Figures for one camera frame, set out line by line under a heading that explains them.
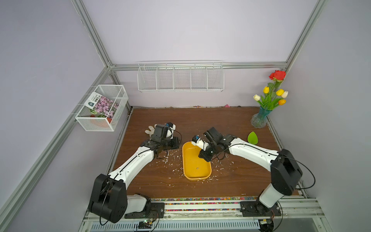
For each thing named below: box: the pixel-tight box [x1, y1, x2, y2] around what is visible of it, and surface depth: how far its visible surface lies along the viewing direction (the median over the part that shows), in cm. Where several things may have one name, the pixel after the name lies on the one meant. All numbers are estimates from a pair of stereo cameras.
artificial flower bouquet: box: [253, 70, 289, 111], surface depth 91 cm
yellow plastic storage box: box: [182, 141, 213, 181], surface depth 90 cm
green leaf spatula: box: [247, 131, 259, 145], surface depth 104 cm
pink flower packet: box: [83, 91, 120, 119], surface depth 75 cm
